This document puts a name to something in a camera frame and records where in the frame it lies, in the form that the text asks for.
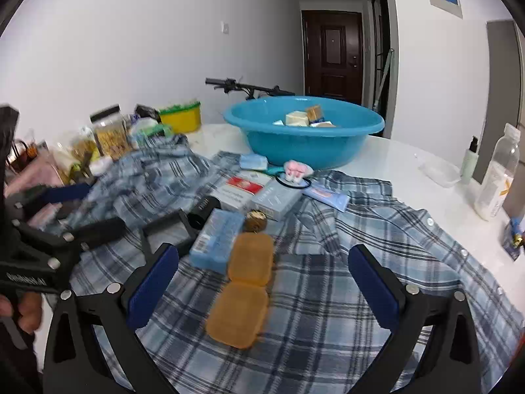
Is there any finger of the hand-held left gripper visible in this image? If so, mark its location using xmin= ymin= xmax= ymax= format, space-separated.
xmin=12 ymin=183 xmax=93 ymax=219
xmin=18 ymin=217 xmax=127 ymax=255

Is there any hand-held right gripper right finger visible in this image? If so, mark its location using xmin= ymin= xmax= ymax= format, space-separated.
xmin=348 ymin=244 xmax=482 ymax=394

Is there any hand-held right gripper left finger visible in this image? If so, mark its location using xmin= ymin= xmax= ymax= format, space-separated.
xmin=44 ymin=243 xmax=181 ymax=394

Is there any orange soap bar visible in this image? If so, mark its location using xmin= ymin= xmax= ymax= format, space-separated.
xmin=205 ymin=232 xmax=275 ymax=349

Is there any blue plastic basin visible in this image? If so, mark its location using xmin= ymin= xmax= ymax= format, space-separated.
xmin=223 ymin=96 xmax=385 ymax=170

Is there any white desktop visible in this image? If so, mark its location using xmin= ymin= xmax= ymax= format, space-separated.
xmin=180 ymin=122 xmax=525 ymax=337

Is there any person's left hand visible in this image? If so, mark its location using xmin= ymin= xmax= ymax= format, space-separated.
xmin=0 ymin=291 xmax=45 ymax=337

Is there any pink cloth bag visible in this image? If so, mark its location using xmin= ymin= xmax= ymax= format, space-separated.
xmin=6 ymin=152 xmax=66 ymax=198

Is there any white round jar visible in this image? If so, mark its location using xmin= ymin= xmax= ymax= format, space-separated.
xmin=88 ymin=158 xmax=113 ymax=175

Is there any bag of yellow snacks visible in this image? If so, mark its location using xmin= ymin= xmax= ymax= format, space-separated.
xmin=68 ymin=127 xmax=101 ymax=173

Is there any blue plaid shirt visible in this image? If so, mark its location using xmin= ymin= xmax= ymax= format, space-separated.
xmin=70 ymin=133 xmax=523 ymax=394

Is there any brown handbag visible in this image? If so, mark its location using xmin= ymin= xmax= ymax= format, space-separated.
xmin=8 ymin=140 xmax=39 ymax=173

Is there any clear jar black lid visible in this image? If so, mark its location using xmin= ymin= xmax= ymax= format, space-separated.
xmin=89 ymin=104 xmax=133 ymax=161

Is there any blue tissue pack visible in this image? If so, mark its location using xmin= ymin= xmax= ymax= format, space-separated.
xmin=189 ymin=208 xmax=245 ymax=274

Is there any black small box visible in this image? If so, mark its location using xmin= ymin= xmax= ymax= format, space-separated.
xmin=188 ymin=196 xmax=222 ymax=230

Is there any pale blue pink tube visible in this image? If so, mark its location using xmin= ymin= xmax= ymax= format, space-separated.
xmin=305 ymin=185 xmax=351 ymax=213

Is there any green white packet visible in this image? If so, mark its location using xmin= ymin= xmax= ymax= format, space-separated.
xmin=131 ymin=118 xmax=173 ymax=140

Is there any black plastic bag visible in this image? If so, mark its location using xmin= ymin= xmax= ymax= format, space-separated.
xmin=135 ymin=104 xmax=161 ymax=124

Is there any round brown perforated case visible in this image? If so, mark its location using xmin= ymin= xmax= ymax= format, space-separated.
xmin=243 ymin=210 xmax=268 ymax=233

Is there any red and white box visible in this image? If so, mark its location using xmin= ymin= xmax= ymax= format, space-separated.
xmin=211 ymin=174 xmax=271 ymax=211

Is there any grey-blue carton box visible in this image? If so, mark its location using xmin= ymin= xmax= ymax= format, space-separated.
xmin=249 ymin=182 xmax=305 ymax=221

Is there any clear plastic container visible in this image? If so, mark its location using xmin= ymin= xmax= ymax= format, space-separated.
xmin=418 ymin=160 xmax=462 ymax=188

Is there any yellow bucket green rim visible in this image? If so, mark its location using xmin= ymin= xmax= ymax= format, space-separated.
xmin=158 ymin=100 xmax=202 ymax=135

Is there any blue gold packet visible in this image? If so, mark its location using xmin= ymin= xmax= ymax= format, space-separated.
xmin=500 ymin=217 xmax=525 ymax=262

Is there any pale green pump bottle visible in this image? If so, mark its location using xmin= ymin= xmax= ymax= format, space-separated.
xmin=459 ymin=135 xmax=480 ymax=185

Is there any white drink bottle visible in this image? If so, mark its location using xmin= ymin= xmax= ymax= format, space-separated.
xmin=473 ymin=123 xmax=521 ymax=221

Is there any light blue small packet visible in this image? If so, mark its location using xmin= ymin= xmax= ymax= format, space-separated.
xmin=239 ymin=154 xmax=269 ymax=171

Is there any black bicycle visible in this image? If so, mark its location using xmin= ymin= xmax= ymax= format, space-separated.
xmin=205 ymin=77 xmax=296 ymax=101

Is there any dark brown door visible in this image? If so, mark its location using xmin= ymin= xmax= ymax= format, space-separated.
xmin=301 ymin=9 xmax=364 ymax=106

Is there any black framed glass door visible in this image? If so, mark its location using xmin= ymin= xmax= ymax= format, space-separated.
xmin=368 ymin=0 xmax=391 ymax=132

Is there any grey beige refrigerator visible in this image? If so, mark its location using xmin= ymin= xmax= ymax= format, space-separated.
xmin=476 ymin=20 xmax=525 ymax=202

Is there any black hair tie pink charm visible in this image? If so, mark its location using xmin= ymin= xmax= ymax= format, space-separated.
xmin=276 ymin=159 xmax=315 ymax=192

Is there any green handled mop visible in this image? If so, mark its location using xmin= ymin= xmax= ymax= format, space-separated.
xmin=375 ymin=48 xmax=395 ymax=111

